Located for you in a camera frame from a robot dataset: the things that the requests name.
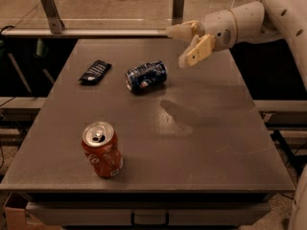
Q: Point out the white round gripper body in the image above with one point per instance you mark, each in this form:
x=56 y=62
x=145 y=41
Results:
x=218 y=31

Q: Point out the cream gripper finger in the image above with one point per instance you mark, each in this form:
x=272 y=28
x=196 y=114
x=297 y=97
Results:
x=200 y=48
x=185 y=31

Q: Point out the blue pepsi can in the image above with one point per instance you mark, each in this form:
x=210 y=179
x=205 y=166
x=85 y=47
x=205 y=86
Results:
x=145 y=75

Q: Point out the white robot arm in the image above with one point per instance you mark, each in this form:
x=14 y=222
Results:
x=256 y=22

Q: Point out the orange-red soda can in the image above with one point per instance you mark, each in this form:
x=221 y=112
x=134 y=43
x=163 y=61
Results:
x=100 y=147

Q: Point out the black snack packet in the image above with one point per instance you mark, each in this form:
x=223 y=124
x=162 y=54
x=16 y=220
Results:
x=95 y=72

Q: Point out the cardboard box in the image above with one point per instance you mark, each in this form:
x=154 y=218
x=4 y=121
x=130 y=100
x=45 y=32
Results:
x=18 y=218

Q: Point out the middle metal barrier bracket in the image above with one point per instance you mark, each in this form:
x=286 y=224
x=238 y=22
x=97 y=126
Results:
x=177 y=11

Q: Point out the metal barrier bracket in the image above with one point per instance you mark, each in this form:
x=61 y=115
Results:
x=55 y=24
x=177 y=11

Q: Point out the left metal barrier bracket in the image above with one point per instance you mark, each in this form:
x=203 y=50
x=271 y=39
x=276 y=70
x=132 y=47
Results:
x=55 y=24

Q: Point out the grey metal rail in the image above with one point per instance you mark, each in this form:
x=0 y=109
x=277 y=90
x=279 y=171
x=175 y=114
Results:
x=83 y=33

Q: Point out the grey drawer with handle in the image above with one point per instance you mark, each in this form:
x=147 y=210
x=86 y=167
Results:
x=147 y=214

